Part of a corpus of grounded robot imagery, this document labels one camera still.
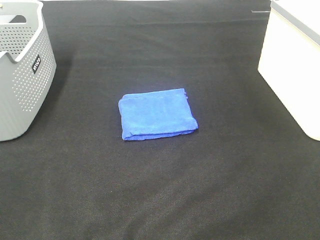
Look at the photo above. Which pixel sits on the blue towel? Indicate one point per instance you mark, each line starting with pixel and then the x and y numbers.
pixel 158 114

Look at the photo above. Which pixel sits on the black fabric table mat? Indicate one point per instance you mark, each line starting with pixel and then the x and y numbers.
pixel 248 173

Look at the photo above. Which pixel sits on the grey perforated plastic basket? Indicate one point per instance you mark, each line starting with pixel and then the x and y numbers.
pixel 27 66

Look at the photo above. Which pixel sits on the white plastic storage box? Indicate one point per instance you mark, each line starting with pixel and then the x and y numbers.
pixel 290 60

